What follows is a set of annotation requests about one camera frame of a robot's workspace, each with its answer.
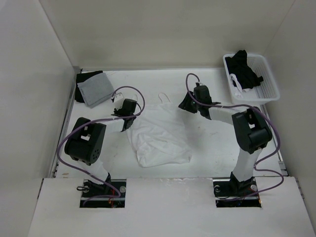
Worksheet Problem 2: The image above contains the white tank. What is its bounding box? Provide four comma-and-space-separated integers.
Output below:
126, 92, 193, 168
230, 74, 251, 98

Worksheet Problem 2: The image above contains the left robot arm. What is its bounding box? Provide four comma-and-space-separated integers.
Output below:
64, 99, 138, 197

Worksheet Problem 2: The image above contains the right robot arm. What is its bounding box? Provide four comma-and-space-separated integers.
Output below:
178, 83, 272, 198

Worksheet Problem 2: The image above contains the white tank top in basket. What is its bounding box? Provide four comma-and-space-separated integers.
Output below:
230, 74, 251, 98

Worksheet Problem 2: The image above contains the folded grey tank top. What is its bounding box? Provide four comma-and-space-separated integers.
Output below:
78, 72, 114, 108

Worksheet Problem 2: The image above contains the crumpled black tank top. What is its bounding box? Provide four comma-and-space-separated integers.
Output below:
225, 50, 264, 89

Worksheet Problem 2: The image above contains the folded black tank top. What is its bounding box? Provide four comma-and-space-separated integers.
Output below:
75, 71, 102, 103

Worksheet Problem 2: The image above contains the white plastic basket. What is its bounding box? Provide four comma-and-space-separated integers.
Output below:
223, 53, 280, 106

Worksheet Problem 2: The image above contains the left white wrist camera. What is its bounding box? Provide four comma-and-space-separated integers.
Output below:
111, 92, 125, 105

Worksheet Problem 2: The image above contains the left metal table rail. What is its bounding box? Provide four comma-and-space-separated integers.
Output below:
46, 66, 82, 178

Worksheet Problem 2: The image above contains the metal table rail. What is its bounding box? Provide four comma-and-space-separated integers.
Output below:
46, 66, 82, 178
261, 105, 288, 176

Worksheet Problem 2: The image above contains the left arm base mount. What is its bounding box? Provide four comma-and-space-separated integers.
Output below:
77, 179, 127, 208

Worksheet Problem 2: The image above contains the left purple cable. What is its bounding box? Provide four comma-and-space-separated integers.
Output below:
56, 85, 146, 207

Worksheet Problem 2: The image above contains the purple cable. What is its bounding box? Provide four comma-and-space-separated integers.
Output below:
56, 85, 146, 207
185, 73, 284, 202

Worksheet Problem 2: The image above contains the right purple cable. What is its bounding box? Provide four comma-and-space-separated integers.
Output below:
185, 73, 284, 202

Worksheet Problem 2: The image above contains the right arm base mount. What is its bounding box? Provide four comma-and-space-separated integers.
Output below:
213, 178, 261, 208

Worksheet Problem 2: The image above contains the right metal table rail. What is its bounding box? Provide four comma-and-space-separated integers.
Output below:
261, 105, 288, 176

